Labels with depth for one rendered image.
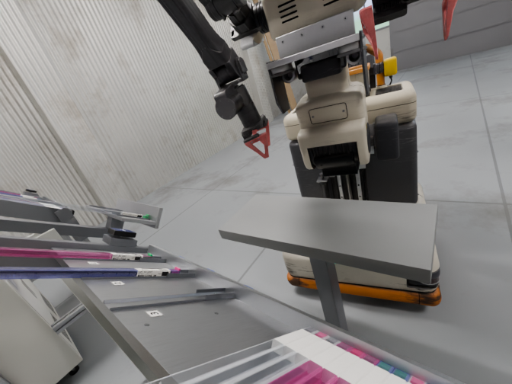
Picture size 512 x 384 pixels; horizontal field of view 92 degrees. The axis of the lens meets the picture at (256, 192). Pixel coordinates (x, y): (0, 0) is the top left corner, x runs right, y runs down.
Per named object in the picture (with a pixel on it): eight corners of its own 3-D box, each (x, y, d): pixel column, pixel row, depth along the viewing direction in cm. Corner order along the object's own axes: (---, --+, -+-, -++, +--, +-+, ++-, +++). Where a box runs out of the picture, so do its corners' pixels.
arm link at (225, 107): (241, 55, 64) (216, 67, 68) (224, 64, 56) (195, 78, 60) (259, 99, 70) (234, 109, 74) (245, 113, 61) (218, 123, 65)
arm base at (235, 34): (264, 4, 80) (233, 19, 85) (251, -17, 73) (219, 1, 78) (264, 29, 78) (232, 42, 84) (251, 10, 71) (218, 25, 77)
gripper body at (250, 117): (266, 119, 77) (255, 97, 74) (264, 129, 68) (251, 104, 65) (248, 128, 79) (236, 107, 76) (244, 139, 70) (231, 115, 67)
